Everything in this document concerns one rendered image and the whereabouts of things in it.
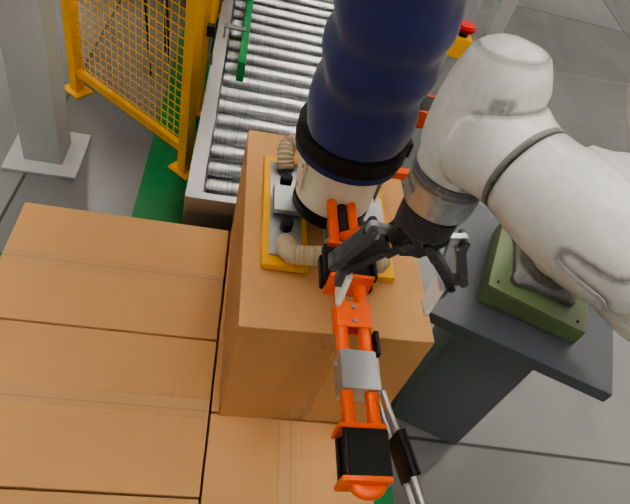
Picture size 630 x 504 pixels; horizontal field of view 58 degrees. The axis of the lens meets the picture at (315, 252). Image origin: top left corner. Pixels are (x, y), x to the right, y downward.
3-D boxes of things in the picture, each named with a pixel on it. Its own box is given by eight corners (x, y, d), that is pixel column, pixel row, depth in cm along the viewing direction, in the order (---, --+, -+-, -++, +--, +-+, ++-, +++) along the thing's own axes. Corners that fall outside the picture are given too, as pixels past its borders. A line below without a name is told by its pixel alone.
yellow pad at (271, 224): (263, 160, 139) (266, 144, 135) (303, 166, 141) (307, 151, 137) (259, 269, 117) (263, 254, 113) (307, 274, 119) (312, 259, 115)
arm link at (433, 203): (410, 136, 67) (394, 173, 72) (421, 189, 61) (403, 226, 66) (481, 148, 69) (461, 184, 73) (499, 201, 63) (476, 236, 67)
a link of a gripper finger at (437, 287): (437, 272, 82) (442, 272, 82) (420, 300, 87) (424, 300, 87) (440, 288, 80) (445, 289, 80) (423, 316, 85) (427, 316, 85)
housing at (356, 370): (330, 361, 95) (337, 347, 92) (369, 364, 96) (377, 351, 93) (333, 400, 90) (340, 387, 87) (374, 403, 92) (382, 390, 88)
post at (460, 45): (368, 221, 272) (451, 28, 198) (382, 223, 273) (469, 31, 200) (369, 232, 268) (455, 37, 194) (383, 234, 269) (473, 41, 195)
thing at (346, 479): (330, 434, 86) (338, 420, 82) (376, 437, 88) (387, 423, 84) (333, 491, 81) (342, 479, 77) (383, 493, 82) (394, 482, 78)
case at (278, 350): (230, 232, 176) (248, 129, 146) (355, 246, 184) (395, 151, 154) (218, 416, 137) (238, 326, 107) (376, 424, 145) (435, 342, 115)
